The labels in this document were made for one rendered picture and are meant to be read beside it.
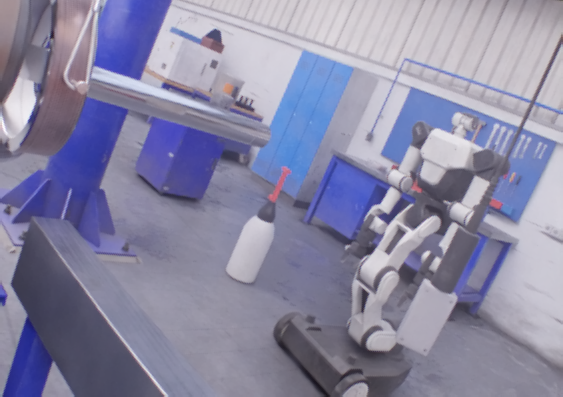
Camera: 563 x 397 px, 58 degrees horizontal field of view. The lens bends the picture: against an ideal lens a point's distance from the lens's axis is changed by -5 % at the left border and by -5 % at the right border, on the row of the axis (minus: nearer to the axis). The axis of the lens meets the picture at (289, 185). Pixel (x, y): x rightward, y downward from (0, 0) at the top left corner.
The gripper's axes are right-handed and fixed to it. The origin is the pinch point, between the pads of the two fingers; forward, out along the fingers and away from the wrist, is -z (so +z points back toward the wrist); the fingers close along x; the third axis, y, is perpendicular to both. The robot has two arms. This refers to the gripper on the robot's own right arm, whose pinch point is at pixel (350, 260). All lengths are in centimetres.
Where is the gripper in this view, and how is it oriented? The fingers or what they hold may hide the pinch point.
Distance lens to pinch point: 282.2
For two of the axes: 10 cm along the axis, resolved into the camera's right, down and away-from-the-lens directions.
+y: 5.1, 3.7, -7.7
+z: 5.4, -8.4, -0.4
